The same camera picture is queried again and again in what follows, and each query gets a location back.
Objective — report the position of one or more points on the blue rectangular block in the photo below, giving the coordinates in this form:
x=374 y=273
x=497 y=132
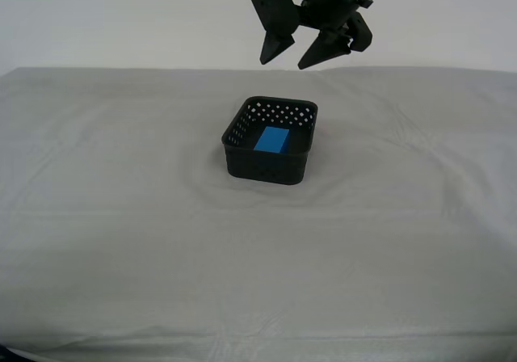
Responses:
x=272 y=140

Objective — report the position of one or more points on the black perforated plastic basket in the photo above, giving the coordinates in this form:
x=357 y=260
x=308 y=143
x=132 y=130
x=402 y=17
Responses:
x=262 y=172

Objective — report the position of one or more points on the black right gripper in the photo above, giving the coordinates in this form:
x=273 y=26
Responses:
x=327 y=2

